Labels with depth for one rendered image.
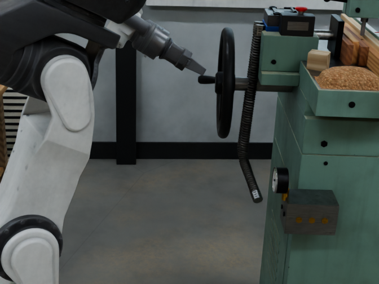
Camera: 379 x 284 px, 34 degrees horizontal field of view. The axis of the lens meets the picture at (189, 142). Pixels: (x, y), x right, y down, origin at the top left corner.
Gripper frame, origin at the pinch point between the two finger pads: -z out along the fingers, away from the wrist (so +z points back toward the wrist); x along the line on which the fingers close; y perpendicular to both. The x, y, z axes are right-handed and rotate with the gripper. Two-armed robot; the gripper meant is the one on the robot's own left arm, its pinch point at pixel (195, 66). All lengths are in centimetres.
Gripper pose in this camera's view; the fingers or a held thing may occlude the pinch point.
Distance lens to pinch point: 174.4
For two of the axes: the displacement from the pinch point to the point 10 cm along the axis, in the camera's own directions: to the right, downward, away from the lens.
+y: 5.2, -8.4, -1.2
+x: 1.1, 2.1, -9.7
